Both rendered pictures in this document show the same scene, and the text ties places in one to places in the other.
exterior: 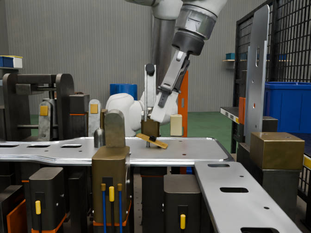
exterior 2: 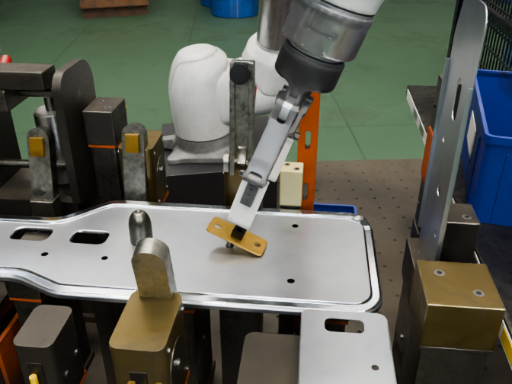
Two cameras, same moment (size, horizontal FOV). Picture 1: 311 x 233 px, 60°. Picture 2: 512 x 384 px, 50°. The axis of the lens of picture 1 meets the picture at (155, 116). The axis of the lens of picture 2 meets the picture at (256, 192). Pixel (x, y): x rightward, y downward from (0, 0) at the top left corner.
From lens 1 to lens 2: 0.27 m
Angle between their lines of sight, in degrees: 21
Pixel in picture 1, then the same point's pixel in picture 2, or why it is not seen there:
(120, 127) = (161, 273)
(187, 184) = (280, 369)
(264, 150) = (425, 319)
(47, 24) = not seen: outside the picture
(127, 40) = not seen: outside the picture
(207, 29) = (347, 49)
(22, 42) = not seen: outside the picture
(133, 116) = (226, 98)
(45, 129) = (43, 181)
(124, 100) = (206, 65)
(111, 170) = (142, 365)
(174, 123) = (287, 184)
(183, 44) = (296, 78)
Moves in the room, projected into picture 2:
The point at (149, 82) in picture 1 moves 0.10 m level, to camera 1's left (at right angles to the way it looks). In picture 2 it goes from (239, 97) to (174, 94)
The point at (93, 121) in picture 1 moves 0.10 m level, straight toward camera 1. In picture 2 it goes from (132, 168) to (129, 198)
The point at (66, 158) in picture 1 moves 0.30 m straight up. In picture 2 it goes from (78, 285) to (31, 47)
